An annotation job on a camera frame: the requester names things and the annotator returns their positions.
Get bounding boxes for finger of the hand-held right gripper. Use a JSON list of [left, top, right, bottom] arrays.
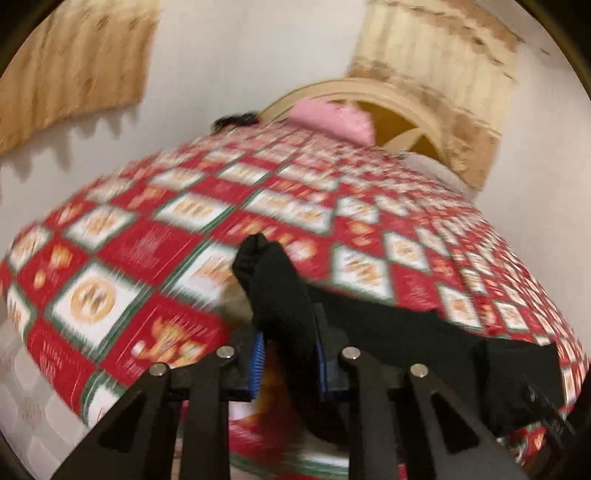
[[522, 374, 578, 444]]

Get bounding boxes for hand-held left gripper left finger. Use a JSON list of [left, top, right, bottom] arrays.
[[51, 330, 267, 480]]

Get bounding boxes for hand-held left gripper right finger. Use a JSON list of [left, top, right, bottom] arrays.
[[314, 305, 527, 480]]

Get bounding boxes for black pants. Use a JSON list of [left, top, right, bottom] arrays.
[[232, 233, 563, 441]]

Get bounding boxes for red checkered printed bedspread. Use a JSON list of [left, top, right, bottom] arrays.
[[0, 122, 591, 480]]

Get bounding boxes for pink pillow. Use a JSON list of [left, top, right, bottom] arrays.
[[286, 99, 376, 145]]

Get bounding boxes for dark bag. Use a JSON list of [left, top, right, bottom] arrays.
[[213, 112, 260, 133]]

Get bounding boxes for cream wooden headboard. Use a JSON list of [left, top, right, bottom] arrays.
[[259, 78, 455, 171]]

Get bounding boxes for beige floral window curtain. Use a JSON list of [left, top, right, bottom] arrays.
[[346, 0, 519, 192]]

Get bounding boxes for beige floral side curtain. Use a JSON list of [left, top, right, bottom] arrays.
[[0, 0, 161, 156]]

